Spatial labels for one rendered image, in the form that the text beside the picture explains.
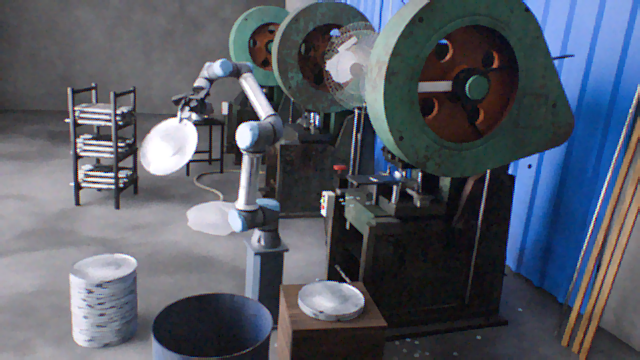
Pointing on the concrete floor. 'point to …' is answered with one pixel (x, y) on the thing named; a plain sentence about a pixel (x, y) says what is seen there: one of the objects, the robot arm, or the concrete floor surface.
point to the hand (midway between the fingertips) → (178, 122)
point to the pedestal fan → (342, 71)
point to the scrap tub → (212, 328)
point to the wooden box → (328, 331)
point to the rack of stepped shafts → (103, 144)
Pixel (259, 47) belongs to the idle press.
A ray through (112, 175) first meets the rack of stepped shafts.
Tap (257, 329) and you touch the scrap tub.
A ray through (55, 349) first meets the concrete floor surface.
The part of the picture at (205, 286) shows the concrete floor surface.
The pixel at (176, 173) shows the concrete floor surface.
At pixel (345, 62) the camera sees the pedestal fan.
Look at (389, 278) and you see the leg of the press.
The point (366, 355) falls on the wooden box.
